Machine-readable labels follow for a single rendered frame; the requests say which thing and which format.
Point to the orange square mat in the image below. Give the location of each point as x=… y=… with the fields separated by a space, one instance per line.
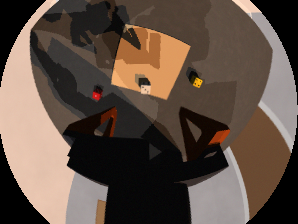
x=145 y=55

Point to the red die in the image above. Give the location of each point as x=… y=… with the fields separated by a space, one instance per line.
x=97 y=94

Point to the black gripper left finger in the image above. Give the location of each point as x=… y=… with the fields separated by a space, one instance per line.
x=89 y=124

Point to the yellow die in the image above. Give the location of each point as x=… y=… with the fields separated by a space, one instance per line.
x=195 y=81

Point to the white dice with black pips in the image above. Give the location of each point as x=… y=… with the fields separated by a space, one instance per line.
x=145 y=87

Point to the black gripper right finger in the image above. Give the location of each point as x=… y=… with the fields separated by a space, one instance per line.
x=213 y=133

